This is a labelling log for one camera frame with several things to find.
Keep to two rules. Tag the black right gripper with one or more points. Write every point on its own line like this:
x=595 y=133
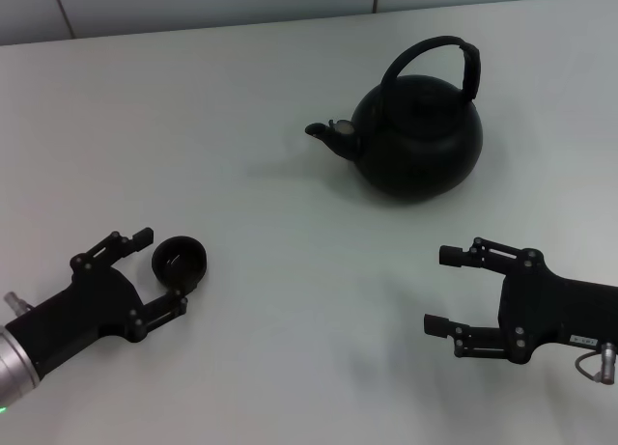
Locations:
x=555 y=310

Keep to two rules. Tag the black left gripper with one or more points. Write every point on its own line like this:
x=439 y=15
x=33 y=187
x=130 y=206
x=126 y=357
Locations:
x=92 y=300

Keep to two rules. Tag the small dark teacup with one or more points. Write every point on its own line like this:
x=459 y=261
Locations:
x=181 y=264

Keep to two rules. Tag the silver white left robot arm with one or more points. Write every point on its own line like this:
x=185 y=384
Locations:
x=14 y=358

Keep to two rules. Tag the left gripper metal plug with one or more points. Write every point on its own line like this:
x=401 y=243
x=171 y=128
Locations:
x=14 y=301

